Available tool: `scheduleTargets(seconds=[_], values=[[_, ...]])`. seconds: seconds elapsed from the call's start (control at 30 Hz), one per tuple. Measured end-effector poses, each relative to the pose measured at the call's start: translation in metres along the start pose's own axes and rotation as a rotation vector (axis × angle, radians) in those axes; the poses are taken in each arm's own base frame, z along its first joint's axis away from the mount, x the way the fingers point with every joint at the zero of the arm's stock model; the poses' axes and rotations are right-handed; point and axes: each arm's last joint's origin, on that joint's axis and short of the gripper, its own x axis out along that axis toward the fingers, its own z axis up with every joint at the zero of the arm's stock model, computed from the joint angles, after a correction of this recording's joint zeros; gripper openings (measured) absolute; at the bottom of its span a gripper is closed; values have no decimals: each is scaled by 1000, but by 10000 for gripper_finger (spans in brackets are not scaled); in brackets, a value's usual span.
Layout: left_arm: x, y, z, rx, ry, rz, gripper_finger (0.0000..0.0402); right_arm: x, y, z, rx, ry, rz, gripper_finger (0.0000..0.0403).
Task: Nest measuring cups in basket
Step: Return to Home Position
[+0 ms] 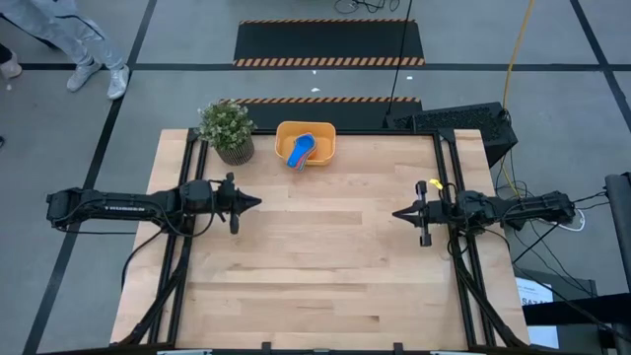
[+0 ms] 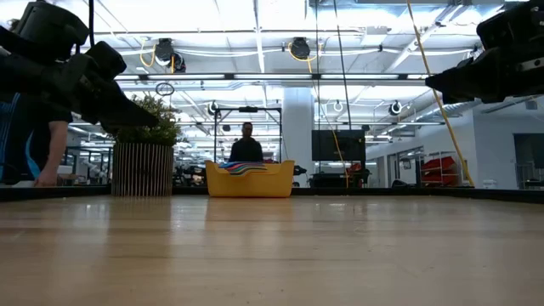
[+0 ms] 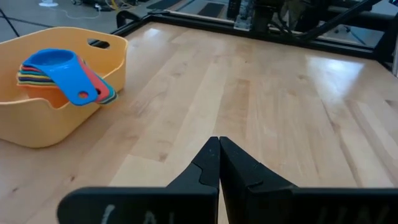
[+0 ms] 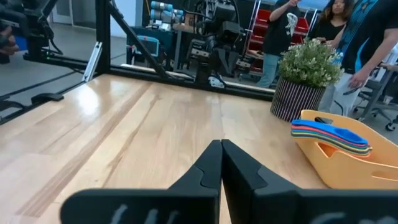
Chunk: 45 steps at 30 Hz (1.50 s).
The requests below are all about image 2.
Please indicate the large yellow measuring cup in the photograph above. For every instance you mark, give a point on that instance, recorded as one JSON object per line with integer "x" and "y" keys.
{"x": 251, "y": 185}

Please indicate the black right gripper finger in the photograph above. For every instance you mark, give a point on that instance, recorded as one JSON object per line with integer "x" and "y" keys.
{"x": 465, "y": 76}
{"x": 459, "y": 98}

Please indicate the red container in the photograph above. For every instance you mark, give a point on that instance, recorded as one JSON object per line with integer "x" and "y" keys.
{"x": 438, "y": 164}

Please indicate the green plant in striped pot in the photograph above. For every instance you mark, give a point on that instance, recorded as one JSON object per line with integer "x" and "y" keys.
{"x": 142, "y": 170}

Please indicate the person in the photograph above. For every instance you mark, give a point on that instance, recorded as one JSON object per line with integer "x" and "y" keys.
{"x": 246, "y": 149}
{"x": 30, "y": 140}

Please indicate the black metal gantry frame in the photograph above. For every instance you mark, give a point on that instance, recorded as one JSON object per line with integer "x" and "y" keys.
{"x": 247, "y": 109}

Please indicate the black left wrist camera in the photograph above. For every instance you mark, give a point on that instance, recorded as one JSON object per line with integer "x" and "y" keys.
{"x": 51, "y": 30}

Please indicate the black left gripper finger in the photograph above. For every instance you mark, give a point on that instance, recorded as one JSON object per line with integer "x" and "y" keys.
{"x": 112, "y": 128}
{"x": 123, "y": 108}

